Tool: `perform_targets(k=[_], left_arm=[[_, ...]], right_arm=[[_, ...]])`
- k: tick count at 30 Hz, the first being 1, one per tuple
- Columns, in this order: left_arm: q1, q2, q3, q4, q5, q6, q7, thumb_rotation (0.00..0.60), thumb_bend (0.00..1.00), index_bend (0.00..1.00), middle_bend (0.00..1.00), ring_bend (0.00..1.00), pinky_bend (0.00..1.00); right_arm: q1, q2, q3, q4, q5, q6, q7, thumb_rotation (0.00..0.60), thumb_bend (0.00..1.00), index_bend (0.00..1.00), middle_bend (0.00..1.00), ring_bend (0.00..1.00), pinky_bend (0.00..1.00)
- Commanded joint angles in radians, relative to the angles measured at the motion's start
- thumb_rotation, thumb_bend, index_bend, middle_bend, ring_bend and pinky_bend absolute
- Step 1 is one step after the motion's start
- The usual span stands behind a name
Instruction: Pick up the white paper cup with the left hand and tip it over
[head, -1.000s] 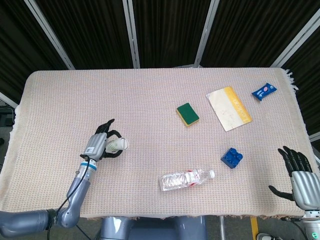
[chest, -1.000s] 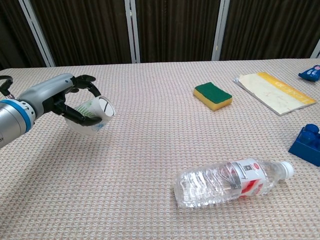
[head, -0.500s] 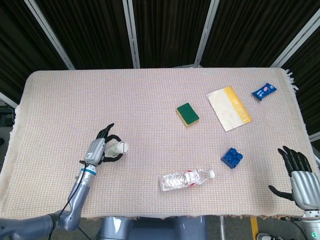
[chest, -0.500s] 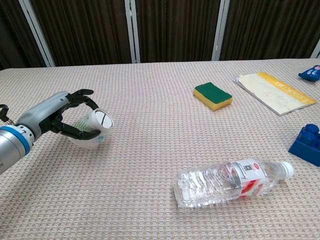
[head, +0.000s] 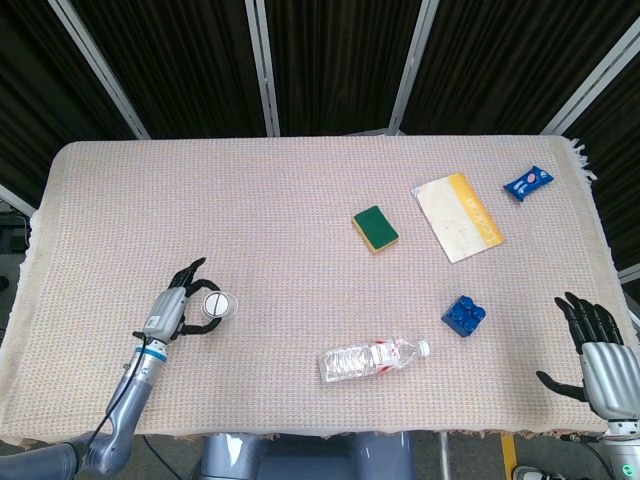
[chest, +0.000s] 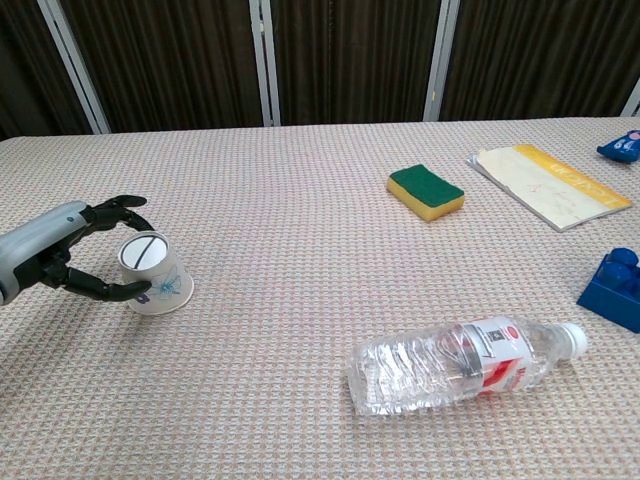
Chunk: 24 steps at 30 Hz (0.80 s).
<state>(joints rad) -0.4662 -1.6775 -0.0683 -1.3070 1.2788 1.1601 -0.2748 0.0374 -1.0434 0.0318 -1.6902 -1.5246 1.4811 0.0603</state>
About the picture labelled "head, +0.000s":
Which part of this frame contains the white paper cup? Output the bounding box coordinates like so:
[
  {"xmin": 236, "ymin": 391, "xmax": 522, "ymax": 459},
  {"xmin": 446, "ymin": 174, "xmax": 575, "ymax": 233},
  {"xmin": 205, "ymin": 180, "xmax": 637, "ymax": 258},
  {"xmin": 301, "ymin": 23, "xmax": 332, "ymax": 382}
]
[{"xmin": 201, "ymin": 288, "xmax": 239, "ymax": 320}]

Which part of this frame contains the blue snack packet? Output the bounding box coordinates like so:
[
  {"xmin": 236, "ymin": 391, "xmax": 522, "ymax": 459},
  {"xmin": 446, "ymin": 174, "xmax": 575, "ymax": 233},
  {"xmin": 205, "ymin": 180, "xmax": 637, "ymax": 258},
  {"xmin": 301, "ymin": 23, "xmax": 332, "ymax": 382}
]
[{"xmin": 502, "ymin": 165, "xmax": 556, "ymax": 203}]

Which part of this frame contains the blue toy building block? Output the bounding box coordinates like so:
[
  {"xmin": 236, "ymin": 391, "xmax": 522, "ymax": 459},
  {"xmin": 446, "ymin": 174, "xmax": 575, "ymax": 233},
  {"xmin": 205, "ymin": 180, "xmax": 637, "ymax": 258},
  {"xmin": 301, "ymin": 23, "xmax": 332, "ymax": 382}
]
[{"xmin": 440, "ymin": 295, "xmax": 488, "ymax": 340}]

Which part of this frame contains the yellow floor tape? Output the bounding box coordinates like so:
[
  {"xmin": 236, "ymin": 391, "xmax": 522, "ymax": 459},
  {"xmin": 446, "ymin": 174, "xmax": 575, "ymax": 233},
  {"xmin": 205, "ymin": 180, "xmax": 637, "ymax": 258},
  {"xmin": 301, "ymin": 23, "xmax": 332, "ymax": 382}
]
[{"xmin": 500, "ymin": 433, "xmax": 517, "ymax": 480}]

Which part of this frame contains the clear plastic water bottle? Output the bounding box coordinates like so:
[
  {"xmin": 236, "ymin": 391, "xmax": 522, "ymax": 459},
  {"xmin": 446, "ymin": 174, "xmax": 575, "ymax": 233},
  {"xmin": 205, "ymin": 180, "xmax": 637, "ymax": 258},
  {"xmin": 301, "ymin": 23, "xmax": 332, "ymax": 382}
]
[{"xmin": 318, "ymin": 337, "xmax": 432, "ymax": 385}]

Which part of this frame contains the beige woven tablecloth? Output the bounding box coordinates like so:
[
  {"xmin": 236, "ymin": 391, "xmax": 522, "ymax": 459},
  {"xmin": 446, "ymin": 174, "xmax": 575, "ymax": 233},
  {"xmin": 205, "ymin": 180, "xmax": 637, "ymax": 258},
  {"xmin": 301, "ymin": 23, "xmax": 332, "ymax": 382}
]
[{"xmin": 0, "ymin": 133, "xmax": 640, "ymax": 446}]

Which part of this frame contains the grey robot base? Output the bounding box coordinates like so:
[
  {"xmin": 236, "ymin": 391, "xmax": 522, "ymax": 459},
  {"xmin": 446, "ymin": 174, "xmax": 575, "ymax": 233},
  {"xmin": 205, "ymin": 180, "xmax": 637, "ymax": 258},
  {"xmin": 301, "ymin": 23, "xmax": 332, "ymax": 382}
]
[{"xmin": 199, "ymin": 430, "xmax": 416, "ymax": 480}]

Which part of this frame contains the yellow and white booklet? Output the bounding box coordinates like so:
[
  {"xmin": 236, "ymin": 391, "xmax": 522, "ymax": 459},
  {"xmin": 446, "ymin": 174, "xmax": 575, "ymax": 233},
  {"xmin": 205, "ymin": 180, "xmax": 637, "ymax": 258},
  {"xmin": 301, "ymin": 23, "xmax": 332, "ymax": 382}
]
[{"xmin": 410, "ymin": 172, "xmax": 506, "ymax": 265}]

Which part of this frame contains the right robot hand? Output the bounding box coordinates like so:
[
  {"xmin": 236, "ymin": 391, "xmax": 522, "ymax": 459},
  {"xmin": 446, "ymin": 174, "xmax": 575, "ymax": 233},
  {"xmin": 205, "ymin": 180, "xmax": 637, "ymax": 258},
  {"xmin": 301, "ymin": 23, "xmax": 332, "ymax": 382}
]
[{"xmin": 536, "ymin": 291, "xmax": 640, "ymax": 420}]

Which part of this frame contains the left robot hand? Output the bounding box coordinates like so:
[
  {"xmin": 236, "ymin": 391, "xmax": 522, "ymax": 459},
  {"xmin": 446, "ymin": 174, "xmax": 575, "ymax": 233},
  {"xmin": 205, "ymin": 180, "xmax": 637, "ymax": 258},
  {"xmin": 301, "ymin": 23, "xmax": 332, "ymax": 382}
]
[{"xmin": 131, "ymin": 257, "xmax": 225, "ymax": 346}]

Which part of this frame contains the green and yellow sponge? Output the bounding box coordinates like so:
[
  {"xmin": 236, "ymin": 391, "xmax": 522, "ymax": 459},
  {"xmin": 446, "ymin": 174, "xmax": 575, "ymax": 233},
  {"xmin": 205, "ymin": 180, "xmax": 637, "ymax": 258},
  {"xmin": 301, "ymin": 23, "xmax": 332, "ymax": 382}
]
[{"xmin": 351, "ymin": 204, "xmax": 401, "ymax": 256}]

